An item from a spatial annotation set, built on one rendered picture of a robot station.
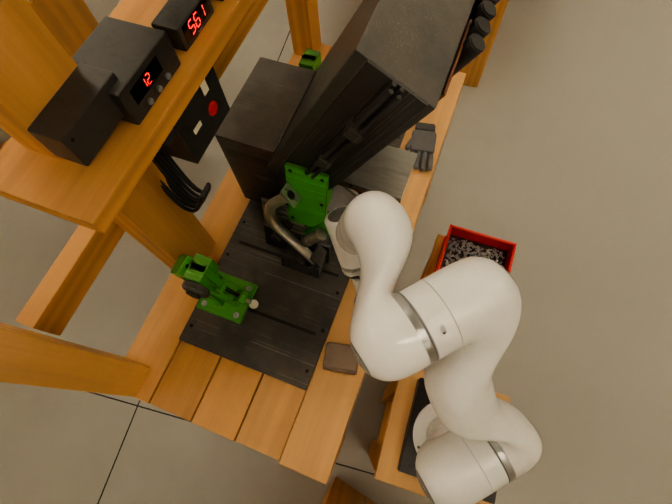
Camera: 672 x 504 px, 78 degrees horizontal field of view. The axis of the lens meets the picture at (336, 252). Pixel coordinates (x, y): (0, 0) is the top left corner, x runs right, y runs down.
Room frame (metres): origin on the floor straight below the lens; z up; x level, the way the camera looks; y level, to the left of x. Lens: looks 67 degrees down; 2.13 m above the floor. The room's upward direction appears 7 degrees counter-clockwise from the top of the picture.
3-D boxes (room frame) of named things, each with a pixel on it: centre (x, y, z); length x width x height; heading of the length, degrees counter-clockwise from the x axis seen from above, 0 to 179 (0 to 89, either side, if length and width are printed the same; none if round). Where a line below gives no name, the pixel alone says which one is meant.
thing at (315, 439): (0.56, -0.18, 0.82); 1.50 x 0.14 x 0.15; 153
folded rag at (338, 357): (0.18, 0.02, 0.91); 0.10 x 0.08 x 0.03; 74
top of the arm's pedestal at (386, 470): (-0.06, -0.24, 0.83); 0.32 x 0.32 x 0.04; 67
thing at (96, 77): (0.52, 0.40, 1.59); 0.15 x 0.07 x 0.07; 153
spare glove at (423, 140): (0.87, -0.34, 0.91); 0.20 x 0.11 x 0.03; 163
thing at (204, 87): (0.68, 0.30, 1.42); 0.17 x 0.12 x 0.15; 153
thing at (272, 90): (0.84, 0.14, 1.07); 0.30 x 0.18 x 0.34; 153
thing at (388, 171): (0.71, -0.06, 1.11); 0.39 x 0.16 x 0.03; 63
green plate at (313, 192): (0.59, 0.05, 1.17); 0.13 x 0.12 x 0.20; 153
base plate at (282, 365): (0.68, 0.07, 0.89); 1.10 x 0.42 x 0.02; 153
